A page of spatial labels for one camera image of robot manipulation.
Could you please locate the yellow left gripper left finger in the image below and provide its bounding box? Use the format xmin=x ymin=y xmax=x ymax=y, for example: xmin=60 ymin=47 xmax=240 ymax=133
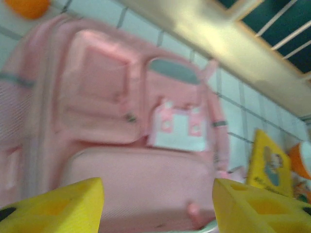
xmin=0 ymin=177 xmax=104 ymax=233

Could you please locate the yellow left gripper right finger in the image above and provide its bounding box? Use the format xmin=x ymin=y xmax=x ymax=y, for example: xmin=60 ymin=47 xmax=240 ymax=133
xmin=213 ymin=178 xmax=311 ymax=233

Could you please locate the yellow cartoon cover book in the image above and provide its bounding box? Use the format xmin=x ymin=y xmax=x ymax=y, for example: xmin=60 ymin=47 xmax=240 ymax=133
xmin=245 ymin=129 xmax=294 ymax=197

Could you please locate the pink student backpack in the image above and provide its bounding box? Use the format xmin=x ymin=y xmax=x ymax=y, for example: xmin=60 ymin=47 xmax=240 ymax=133
xmin=0 ymin=16 xmax=246 ymax=231

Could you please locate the small orange cup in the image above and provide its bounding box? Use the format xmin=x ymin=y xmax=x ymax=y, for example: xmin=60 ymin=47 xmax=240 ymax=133
xmin=4 ymin=0 xmax=52 ymax=19

